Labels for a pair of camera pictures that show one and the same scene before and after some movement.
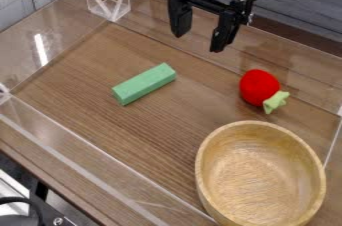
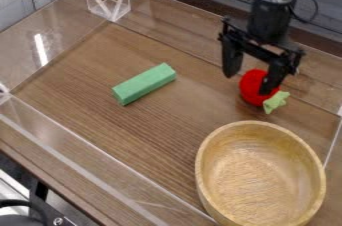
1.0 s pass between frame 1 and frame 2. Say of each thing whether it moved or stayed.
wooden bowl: stayed
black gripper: moved
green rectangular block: stayed
